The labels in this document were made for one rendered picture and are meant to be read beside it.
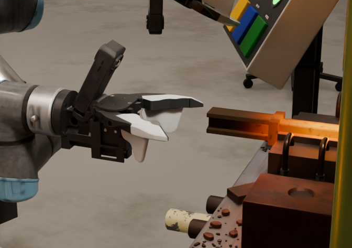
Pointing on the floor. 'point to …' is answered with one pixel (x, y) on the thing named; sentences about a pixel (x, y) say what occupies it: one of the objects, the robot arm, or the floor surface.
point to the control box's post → (305, 82)
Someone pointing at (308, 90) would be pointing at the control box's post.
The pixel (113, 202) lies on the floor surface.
